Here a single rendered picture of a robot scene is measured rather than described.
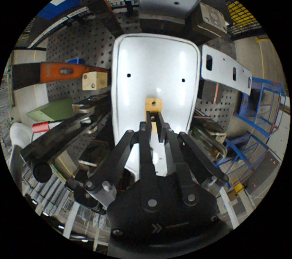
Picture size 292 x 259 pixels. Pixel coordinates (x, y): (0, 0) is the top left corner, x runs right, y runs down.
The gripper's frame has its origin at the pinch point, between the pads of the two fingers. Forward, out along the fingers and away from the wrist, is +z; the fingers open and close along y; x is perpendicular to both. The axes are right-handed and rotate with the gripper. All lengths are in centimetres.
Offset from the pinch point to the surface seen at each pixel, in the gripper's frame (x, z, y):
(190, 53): 16.0, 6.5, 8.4
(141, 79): 7.8, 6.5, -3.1
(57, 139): 0.1, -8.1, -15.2
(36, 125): 0.7, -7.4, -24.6
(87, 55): 24, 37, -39
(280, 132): -70, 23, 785
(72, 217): -356, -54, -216
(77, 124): 0.4, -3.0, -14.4
